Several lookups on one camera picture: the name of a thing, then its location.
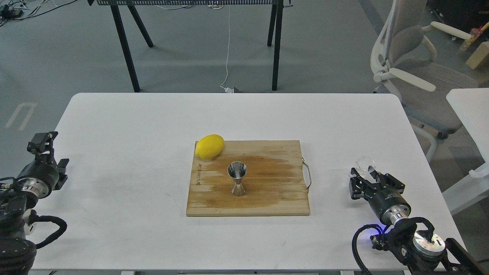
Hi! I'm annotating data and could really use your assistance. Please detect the small clear glass beaker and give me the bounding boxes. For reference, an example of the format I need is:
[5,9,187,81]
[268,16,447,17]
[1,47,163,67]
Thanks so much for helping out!
[355,155,377,176]

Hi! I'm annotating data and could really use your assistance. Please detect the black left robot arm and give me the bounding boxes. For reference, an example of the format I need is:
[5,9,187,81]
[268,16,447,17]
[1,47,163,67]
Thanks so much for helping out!
[0,132,69,275]

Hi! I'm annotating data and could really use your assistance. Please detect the white side table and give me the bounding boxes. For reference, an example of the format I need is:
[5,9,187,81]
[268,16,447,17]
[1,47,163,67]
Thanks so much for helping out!
[442,87,489,215]

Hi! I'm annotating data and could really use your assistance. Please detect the white grey office chair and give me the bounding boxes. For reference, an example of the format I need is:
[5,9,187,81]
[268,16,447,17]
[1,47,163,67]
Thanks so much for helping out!
[370,0,479,162]

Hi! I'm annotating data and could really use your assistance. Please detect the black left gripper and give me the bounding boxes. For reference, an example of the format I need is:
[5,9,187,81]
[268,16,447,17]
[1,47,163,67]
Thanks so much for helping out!
[17,132,70,199]

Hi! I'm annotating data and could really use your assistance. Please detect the cardboard box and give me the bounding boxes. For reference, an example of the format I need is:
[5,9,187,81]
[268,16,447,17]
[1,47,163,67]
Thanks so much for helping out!
[466,41,489,70]

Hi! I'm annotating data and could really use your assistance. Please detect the yellow lemon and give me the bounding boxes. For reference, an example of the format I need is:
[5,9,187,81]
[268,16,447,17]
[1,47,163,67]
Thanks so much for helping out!
[194,134,225,160]

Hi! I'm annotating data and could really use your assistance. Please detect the white power cable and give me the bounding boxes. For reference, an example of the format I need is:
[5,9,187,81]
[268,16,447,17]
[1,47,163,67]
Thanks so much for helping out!
[220,4,235,93]

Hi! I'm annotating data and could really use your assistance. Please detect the black trestle table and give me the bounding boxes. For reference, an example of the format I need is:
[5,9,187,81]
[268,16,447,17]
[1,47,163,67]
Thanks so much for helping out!
[87,0,292,93]

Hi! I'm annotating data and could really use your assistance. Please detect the wooden cutting board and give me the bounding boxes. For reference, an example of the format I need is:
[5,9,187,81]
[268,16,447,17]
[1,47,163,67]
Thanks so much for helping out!
[186,140,310,217]

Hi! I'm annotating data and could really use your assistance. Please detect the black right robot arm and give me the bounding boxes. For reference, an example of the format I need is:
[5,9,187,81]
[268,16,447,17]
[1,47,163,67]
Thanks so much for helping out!
[349,168,487,275]

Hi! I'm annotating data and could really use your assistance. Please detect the black floor cables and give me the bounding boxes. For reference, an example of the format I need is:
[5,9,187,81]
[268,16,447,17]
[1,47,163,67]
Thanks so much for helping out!
[0,0,77,27]

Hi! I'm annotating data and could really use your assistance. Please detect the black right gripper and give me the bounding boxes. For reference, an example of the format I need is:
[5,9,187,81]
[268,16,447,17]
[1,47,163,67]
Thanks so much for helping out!
[349,168,411,226]

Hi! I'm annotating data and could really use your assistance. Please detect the steel double jigger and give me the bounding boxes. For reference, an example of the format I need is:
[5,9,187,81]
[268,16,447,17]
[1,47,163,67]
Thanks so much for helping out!
[227,161,247,197]

